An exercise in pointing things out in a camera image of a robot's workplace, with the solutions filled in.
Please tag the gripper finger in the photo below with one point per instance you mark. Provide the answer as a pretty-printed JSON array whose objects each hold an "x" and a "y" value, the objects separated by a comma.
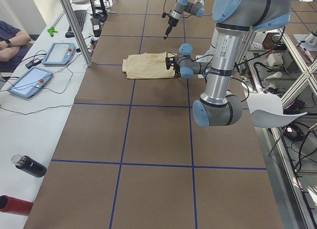
[{"x": 177, "y": 74}]

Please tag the cream long-sleeve printed shirt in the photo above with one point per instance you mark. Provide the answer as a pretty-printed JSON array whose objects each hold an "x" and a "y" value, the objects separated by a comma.
[{"x": 146, "y": 66}]

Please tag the green plastic clamp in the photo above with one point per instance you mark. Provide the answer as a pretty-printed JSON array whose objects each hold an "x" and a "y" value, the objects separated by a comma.
[{"x": 52, "y": 31}]

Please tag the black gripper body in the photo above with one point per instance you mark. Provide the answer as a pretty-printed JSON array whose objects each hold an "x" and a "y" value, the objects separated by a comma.
[
  {"x": 171, "y": 22},
  {"x": 176, "y": 67}
]

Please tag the black computer mouse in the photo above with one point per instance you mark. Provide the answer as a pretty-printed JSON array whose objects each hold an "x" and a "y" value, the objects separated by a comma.
[{"x": 69, "y": 34}]

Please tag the red cylinder bottle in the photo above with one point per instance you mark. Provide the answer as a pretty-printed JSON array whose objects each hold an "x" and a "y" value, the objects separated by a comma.
[{"x": 15, "y": 206}]

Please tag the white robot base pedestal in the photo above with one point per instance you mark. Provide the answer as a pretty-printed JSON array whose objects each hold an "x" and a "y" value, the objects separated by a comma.
[{"x": 207, "y": 56}]

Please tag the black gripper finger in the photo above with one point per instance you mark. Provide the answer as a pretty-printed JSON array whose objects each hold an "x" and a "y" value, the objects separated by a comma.
[{"x": 168, "y": 30}]

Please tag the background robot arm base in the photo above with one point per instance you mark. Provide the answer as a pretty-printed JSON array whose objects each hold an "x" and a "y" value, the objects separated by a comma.
[{"x": 307, "y": 42}]

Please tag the blue teach pendant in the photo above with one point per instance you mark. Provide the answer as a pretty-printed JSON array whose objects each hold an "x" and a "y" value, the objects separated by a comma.
[
  {"x": 30, "y": 82},
  {"x": 59, "y": 54}
]

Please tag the black water bottle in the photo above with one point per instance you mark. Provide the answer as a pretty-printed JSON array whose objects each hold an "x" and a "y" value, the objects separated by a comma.
[{"x": 29, "y": 165}]

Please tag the black keyboard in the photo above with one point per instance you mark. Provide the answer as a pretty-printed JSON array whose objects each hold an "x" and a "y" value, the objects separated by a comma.
[{"x": 80, "y": 17}]

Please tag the person in dark shirt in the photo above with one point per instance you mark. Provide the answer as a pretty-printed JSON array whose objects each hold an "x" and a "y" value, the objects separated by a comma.
[{"x": 14, "y": 45}]

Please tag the black box white label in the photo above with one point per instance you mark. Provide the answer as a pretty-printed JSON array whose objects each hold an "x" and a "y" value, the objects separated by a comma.
[{"x": 96, "y": 26}]

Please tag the near blue teach pendant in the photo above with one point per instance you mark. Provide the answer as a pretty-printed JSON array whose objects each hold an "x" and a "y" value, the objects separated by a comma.
[{"x": 30, "y": 82}]

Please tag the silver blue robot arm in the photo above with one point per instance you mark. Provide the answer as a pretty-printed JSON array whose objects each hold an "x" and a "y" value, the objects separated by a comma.
[
  {"x": 217, "y": 106},
  {"x": 181, "y": 6}
]

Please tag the far blue teach pendant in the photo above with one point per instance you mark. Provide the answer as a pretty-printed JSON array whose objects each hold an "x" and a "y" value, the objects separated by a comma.
[{"x": 59, "y": 54}]

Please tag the aluminium frame post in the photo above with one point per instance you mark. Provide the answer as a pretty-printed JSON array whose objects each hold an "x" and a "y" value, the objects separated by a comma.
[{"x": 76, "y": 30}]

